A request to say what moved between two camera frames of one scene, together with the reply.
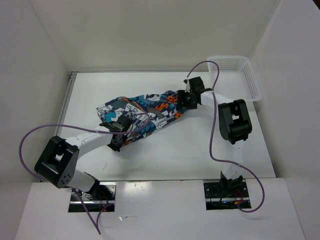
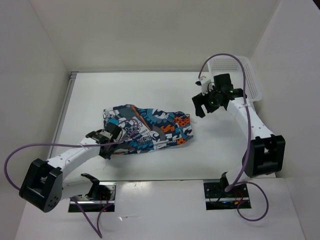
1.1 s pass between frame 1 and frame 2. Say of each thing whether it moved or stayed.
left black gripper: moved
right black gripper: moved
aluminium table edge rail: stayed
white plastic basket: stayed
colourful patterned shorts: moved
